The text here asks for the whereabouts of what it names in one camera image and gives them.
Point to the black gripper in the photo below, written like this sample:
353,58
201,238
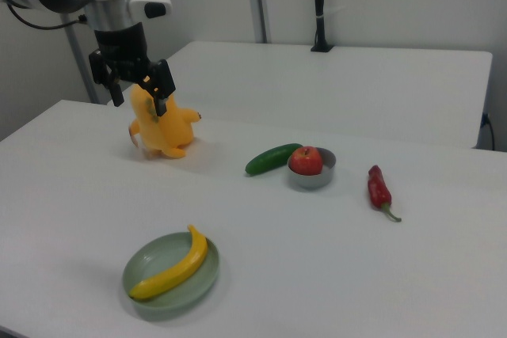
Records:
120,49

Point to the red chili pepper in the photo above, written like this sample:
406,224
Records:
378,189

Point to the light green plastic plate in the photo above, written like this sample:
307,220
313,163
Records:
174,302

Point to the orange plush bird toy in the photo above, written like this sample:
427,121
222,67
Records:
170,128

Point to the green cucumber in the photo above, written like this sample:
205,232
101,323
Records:
269,159

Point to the red apple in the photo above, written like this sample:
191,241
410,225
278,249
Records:
305,160

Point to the yellow banana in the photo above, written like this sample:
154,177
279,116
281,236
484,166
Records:
178,272

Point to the small grey metal bowl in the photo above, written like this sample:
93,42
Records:
313,181

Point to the black camera stand pole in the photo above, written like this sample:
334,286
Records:
319,5

